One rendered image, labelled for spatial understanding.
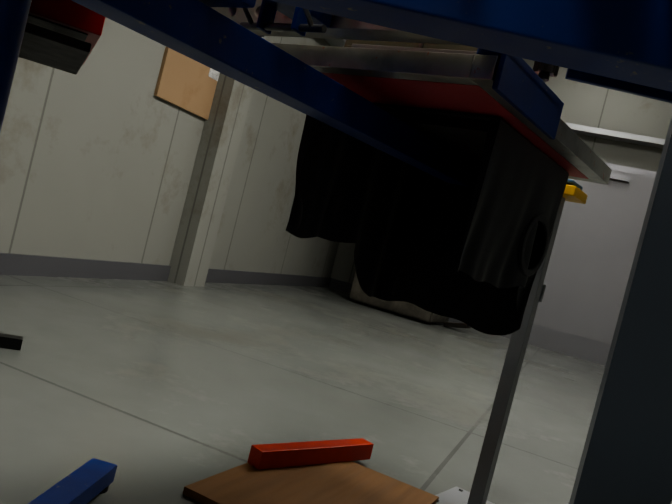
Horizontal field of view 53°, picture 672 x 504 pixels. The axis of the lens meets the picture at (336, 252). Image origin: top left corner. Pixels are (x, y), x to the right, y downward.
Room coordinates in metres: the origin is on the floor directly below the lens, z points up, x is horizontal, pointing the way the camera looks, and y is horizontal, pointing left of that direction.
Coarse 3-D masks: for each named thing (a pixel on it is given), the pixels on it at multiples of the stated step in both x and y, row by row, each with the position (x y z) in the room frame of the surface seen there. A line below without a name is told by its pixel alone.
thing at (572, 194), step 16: (576, 192) 1.84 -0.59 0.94; (560, 208) 1.90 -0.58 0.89; (544, 272) 1.90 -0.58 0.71; (544, 288) 1.92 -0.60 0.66; (528, 304) 1.89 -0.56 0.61; (528, 320) 1.89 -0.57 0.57; (512, 336) 1.90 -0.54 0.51; (528, 336) 1.91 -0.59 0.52; (512, 352) 1.90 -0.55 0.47; (512, 368) 1.89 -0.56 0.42; (512, 384) 1.89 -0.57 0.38; (496, 400) 1.90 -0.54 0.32; (512, 400) 1.91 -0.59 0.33; (496, 416) 1.90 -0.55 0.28; (496, 432) 1.89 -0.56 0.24; (496, 448) 1.89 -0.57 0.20; (480, 464) 1.90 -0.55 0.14; (480, 480) 1.89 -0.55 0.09; (448, 496) 1.95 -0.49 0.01; (464, 496) 1.99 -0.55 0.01; (480, 496) 1.89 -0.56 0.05
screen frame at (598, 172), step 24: (288, 48) 1.26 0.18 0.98; (312, 48) 1.23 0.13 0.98; (336, 48) 1.20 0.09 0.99; (360, 48) 1.17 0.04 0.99; (336, 72) 1.23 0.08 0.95; (360, 72) 1.18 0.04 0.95; (384, 72) 1.14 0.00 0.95; (408, 72) 1.11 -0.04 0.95; (432, 72) 1.08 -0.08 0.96; (456, 72) 1.06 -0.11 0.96; (480, 72) 1.04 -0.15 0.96; (528, 120) 1.22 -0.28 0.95; (552, 144) 1.37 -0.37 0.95; (576, 144) 1.41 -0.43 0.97; (600, 168) 1.59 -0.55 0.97
